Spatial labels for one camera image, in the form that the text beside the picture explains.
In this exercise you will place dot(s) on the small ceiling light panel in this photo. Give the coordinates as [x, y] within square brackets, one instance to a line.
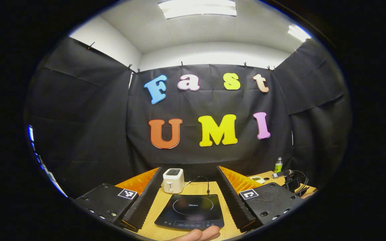
[298, 32]

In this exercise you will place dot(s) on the green tea bottle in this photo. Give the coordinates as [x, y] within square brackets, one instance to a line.
[278, 166]

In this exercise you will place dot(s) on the black induction cooktop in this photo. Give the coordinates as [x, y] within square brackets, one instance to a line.
[189, 211]

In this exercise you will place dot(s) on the white divided tray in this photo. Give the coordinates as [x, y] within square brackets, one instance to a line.
[257, 179]

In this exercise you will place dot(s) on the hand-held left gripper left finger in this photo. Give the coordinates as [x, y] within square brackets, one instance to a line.
[146, 201]

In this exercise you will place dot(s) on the row of black cloth clips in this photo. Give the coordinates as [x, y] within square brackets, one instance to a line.
[182, 63]

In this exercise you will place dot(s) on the white toaster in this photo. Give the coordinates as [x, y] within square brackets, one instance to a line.
[173, 182]

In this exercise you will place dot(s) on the large ceiling light panel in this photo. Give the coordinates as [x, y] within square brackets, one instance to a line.
[198, 8]

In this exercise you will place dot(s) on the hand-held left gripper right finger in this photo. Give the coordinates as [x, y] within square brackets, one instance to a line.
[235, 204]

